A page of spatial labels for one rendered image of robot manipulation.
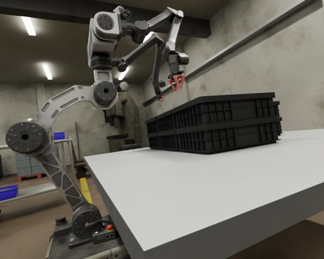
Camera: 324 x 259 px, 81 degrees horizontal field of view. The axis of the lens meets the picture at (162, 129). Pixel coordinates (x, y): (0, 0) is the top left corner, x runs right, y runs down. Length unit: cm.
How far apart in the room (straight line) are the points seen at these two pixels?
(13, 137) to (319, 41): 359
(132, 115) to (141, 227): 760
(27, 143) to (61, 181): 34
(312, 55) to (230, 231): 345
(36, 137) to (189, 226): 111
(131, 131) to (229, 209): 750
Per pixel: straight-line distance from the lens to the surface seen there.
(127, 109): 778
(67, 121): 869
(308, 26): 373
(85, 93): 142
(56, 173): 142
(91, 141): 864
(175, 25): 145
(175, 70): 116
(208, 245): 23
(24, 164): 684
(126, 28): 125
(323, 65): 353
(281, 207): 30
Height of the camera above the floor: 80
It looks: 2 degrees up
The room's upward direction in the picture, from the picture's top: 7 degrees counter-clockwise
